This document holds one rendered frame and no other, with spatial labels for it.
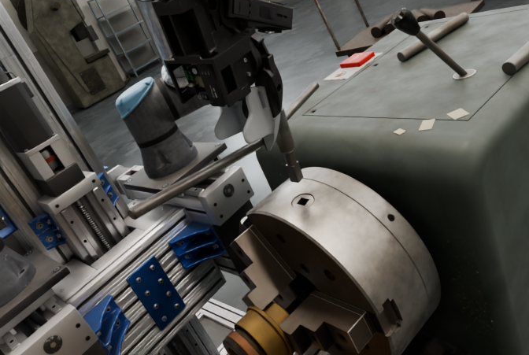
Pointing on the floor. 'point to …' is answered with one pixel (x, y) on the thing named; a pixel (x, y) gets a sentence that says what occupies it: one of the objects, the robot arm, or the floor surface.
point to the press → (86, 94)
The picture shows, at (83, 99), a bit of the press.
